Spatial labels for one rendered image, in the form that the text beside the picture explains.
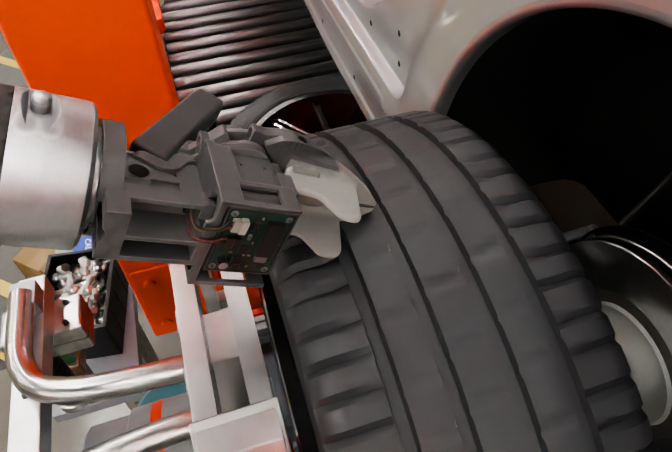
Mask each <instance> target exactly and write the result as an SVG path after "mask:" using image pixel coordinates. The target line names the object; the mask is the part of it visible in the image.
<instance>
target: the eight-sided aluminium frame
mask: <svg viewBox="0 0 672 452"><path fill-rule="evenodd" d="M168 267H169V270H170V274H171V280H172V287H173V294H174V300H175V307H176V314H177V320H178V327H179V334H180V340H181V347H182V353H183V360H184V367H185V373H186V380H187V387H188V393H189V400H190V407H191V413H192V420H193V423H190V424H189V430H190V435H191V440H192V445H193V450H194V452H292V450H291V446H290V442H289V438H288V434H287V430H286V426H285V422H284V419H283V415H282V411H281V407H280V403H279V399H278V397H274V396H273V392H272V388H271V384H270V380H269V376H268V372H267V368H266V365H265V361H264V357H263V353H262V349H261V345H260V341H259V337H258V333H257V329H256V325H255V321H254V317H253V313H252V309H251V306H250V302H249V298H248V294H247V290H246V287H234V286H224V289H223V290H219V291H217V290H216V286H215V285H200V288H201V291H202V294H203V297H204V300H205V306H206V310H207V313H208V314H209V313H212V312H216V311H219V310H223V309H227V308H228V309H229V313H230V317H231V322H232V326H233V331H234V335H235V340H236V344H237V349H238V353H239V358H240V362H241V367H242V371H243V376H244V380H245V385H246V389H247V394H248V398H249V403H250V405H247V406H244V407H241V408H238V409H234V410H231V411H228V412H225V413H222V410H221V405H220V399H219V394H218V388H217V383H216V378H215V372H214V369H213V366H212V362H211V357H210V351H209V346H208V341H207V335H206V330H205V325H204V319H203V315H204V314H203V308H202V303H201V298H200V292H199V287H198V285H197V284H187V278H186V272H185V266H184V265H181V264H168ZM220 273H221V277H222V279H236V280H244V278H243V274H242V273H238V272H223V271H220Z"/></svg>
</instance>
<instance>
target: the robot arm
mask: <svg viewBox="0 0 672 452"><path fill-rule="evenodd" d="M222 106H223V101H222V100H221V99H220V98H218V97H216V96H214V95H212V94H210V93H209V92H207V91H205V90H203V89H200V88H198V89H196V90H195V91H193V92H192V93H191V94H190V95H188V96H187V97H186V98H185V99H184V100H182V101H181V102H180V103H179V104H177V105H176V106H175V107H174V108H172V109H171V110H170V111H169V112H168V113H166V114H165V115H164V116H163V117H161V118H160V119H159V120H158V121H156V122H155V123H154V124H153V125H152V126H150V127H149V128H148V129H147V130H145V131H144V132H143V133H142V134H140V135H139V136H138V137H137V138H136V139H134V140H133V141H132V142H131V145H130V148H129V150H127V132H126V126H125V124H124V123H123V122H118V121H113V120H107V119H102V118H100V119H99V120H98V112H97V106H96V105H95V104H94V102H93V101H88V100H83V99H78V98H73V97H68V96H64V95H59V94H54V93H49V92H46V91H44V90H34V89H29V88H24V87H20V86H15V87H14V86H12V85H7V84H3V83H0V245H4V246H17V247H30V248H43V249H55V250H68V251H70V250H72V249H73V248H74V247H75V246H77V245H78V243H79V240H80V237H81V235H82V234H83V235H88V236H92V258H96V259H110V260H124V261H138V262H152V263H167V264H181V265H184V266H185V272H186V278H187V284H197V285H216V286H234V287H253V288H263V286H264V283H263V279H262V276H261V274H267V275H268V274H269V273H270V271H271V270H272V268H273V266H274V264H275V262H276V260H277V258H278V256H279V254H280V253H281V251H282V249H283V247H284V245H285V243H286V241H287V239H288V237H289V235H293V236H296V237H299V238H300V239H302V240H303V241H304V242H305V243H306V244H307V245H308V246H309V247H310V248H311V249H312V250H313V251H314V252H315V253H316V254H317V255H318V256H320V257H323V258H335V257H337V256H338V255H339V254H340V252H341V239H340V225H339V222H340V221H347V222H351V223H358V222H359V221H360V220H361V215H364V214H366V213H369V212H371V211H372V210H373V209H374V207H375V205H376V204H377V203H376V201H375V200H374V198H373V196H372V194H371V193H370V191H369V189H368V188H367V187H366V185H365V184H364V183H363V182H362V181H361V180H360V179H359V178H358V177H357V176H356V175H355V174H353V173H352V172H351V171H350V170H349V169H348V168H346V167H345V166H344V165H342V164H341V163H340V162H338V161H337V160H336V159H334V157H333V156H332V155H331V154H330V153H328V152H327V151H325V150H324V149H323V148H321V147H320V146H319V145H317V144H316V143H314V142H313V141H312V140H310V139H309V138H307V137H306V136H304V135H302V134H300V133H298V132H295V131H292V130H288V129H283V128H267V127H262V126H259V125H257V124H255V123H252V124H251V125H250V127H249V129H248V130H247V129H226V127H225V125H223V124H221V125H219V126H218V123H217V122H218V119H217V118H218V116H219V114H220V111H221V109H222ZM208 271H223V272H238V273H244V276H245V280H236V279H219V278H210V277H209V272H208Z"/></svg>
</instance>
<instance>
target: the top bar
mask: <svg viewBox="0 0 672 452"><path fill-rule="evenodd" d="M32 279H35V280H36V281H37V282H38V284H39V285H40V287H41V288H42V289H43V291H44V299H43V313H41V314H37V315H34V334H33V353H34V359H35V361H36V363H37V365H38V367H39V368H40V369H41V370H42V371H43V372H44V373H45V374H48V375H52V376H53V333H54V287H53V285H52V284H51V282H50V281H49V279H48V278H47V276H46V275H45V274H41V275H37V276H33V277H29V278H25V279H21V280H20V281H19V283H20V282H24V281H28V280H32ZM51 450H52V404H46V403H41V402H38V401H34V400H31V399H29V398H27V397H25V396H24V395H22V394H21V393H20V392H19V391H18V390H17V389H16V388H15V386H14V385H13V383H12V390H11V404H10V419H9V434H8V449H7V452H51Z"/></svg>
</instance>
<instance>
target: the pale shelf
mask: <svg viewBox="0 0 672 452"><path fill-rule="evenodd" d="M72 251H73V249H72V250H70V251H68V250H55V254H58V253H65V252H72ZM126 311H127V312H126V320H125V333H124V342H123V353H122V354H118V355H111V356H105V357H99V358H92V359H86V363H87V365H88V366H89V367H90V369H91V370H92V371H93V373H94V374H96V373H102V372H107V371H113V370H118V369H123V368H128V367H132V366H137V365H142V354H141V343H140V333H139V323H138V312H137V302H136V296H135V295H134V293H133V291H132V289H131V287H130V285H129V286H128V297H127V309H126ZM144 394H145V392H141V393H136V394H132V395H127V396H122V397H117V398H112V399H107V400H106V401H104V402H101V403H98V404H94V405H91V406H89V405H88V404H87V405H86V407H85V408H83V409H82V410H80V411H78V412H76V413H66V412H64V411H63V410H61V408H60V407H59V406H58V405H54V404H53V415H52V417H53V418H54V419H55V420H56V421H57V422H58V423H59V422H63V421H66V420H69V419H73V418H76V417H79V416H83V415H86V414H89V413H93V412H96V411H99V410H103V409H106V408H109V407H113V406H116V405H120V404H123V403H126V402H130V401H133V400H136V399H140V398H142V397H143V396H144Z"/></svg>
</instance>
